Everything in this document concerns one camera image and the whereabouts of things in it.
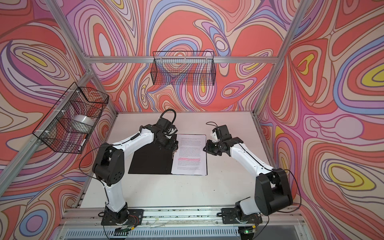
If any white and black file folder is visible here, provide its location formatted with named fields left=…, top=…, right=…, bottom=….
left=128, top=133, right=208, bottom=177

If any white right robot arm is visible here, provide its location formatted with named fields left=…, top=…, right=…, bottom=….
left=203, top=125, right=293, bottom=220

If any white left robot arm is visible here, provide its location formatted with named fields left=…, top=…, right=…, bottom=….
left=92, top=116, right=178, bottom=225

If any silver tape roll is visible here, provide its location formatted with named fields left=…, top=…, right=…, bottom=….
left=73, top=115, right=95, bottom=126

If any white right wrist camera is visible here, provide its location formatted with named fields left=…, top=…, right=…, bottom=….
left=211, top=132, right=219, bottom=143

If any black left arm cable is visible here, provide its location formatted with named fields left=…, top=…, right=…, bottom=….
left=159, top=108, right=178, bottom=127

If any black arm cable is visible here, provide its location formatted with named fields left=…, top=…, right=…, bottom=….
left=275, top=168, right=302, bottom=214
left=159, top=108, right=178, bottom=127

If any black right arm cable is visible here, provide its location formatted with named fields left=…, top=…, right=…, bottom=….
left=275, top=168, right=302, bottom=214

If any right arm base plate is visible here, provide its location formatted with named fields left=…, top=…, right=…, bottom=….
left=217, top=207, right=263, bottom=226

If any black wire basket rear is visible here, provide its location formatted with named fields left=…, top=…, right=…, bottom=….
left=151, top=50, right=216, bottom=86

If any black wire basket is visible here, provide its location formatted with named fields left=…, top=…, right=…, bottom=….
left=151, top=50, right=216, bottom=86
left=33, top=83, right=109, bottom=154

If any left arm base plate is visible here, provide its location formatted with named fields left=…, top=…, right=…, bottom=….
left=101, top=207, right=144, bottom=227

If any aluminium front rail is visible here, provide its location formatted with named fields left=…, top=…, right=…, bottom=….
left=53, top=206, right=313, bottom=240

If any black wire basket left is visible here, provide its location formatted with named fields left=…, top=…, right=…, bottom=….
left=33, top=83, right=109, bottom=154

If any aluminium frame post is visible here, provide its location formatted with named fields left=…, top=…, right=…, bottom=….
left=45, top=1, right=107, bottom=94

